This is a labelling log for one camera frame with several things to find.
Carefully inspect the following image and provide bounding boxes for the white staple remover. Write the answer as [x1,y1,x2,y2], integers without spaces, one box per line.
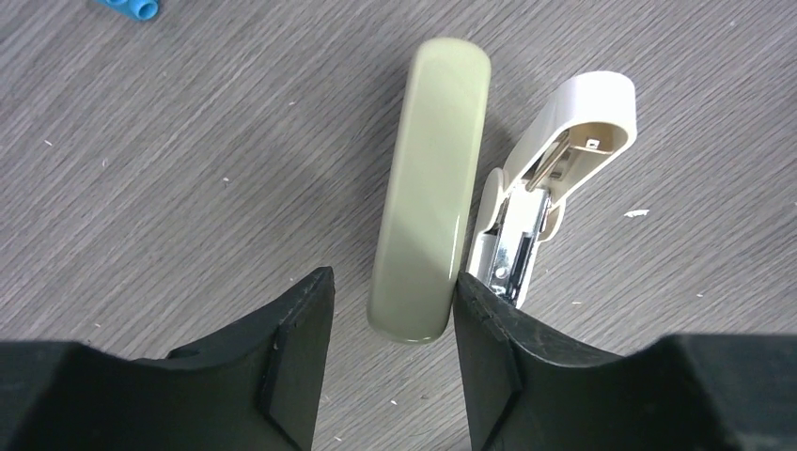
[466,70,637,308]

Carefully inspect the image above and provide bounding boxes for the beige white stapler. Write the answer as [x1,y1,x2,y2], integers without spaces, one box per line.
[367,37,492,345]

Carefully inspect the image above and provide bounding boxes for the blue green brick stack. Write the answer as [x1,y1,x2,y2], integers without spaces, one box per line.
[96,0,160,22]

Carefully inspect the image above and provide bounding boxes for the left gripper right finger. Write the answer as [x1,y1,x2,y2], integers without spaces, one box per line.
[453,273,796,450]

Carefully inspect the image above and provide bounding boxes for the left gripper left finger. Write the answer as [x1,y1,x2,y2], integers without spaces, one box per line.
[1,267,335,450]

